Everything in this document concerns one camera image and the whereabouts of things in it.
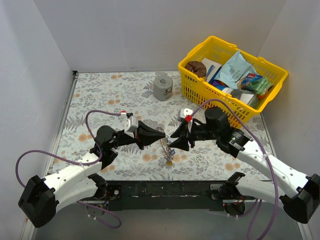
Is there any silver keyring with keys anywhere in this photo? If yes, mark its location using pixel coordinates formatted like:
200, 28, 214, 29
158, 134, 176, 167

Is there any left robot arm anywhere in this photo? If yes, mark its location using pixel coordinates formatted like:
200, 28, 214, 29
18, 119, 166, 228

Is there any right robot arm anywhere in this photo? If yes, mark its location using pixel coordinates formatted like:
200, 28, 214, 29
170, 107, 320, 224

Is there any yellow plastic basket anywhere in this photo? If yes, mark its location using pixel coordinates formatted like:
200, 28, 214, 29
178, 36, 289, 123

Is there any floral table mat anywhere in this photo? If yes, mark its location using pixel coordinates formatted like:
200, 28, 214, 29
50, 71, 265, 181

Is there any grey lid can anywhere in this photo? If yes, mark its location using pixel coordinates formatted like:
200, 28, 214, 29
230, 89, 243, 100

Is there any grey toilet paper roll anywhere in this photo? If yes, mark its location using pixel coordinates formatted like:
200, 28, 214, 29
153, 74, 173, 102

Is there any orange fruit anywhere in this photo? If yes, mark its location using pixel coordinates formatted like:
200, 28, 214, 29
257, 91, 269, 100

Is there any green sponge pack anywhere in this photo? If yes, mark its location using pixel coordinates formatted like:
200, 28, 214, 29
237, 73, 273, 95

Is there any brown round item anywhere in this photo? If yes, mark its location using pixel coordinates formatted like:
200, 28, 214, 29
184, 61, 207, 78

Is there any white box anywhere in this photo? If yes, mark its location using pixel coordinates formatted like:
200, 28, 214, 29
201, 58, 222, 83

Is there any light blue chips bag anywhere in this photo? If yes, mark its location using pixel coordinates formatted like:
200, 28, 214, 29
215, 50, 257, 89

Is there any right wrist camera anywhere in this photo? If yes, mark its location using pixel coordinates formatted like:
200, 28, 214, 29
177, 108, 193, 124

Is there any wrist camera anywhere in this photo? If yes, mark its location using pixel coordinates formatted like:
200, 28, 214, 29
177, 108, 193, 124
124, 115, 139, 138

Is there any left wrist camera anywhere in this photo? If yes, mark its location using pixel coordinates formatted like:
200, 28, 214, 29
124, 115, 139, 138

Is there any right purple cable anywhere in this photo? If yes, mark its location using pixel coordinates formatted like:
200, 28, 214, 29
192, 99, 280, 240

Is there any purple cable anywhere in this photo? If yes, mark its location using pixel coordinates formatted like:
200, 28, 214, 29
15, 109, 131, 229
192, 99, 280, 240

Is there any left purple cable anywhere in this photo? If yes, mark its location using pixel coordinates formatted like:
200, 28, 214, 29
15, 109, 131, 229

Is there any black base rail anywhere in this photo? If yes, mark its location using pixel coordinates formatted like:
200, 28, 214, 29
77, 179, 261, 212

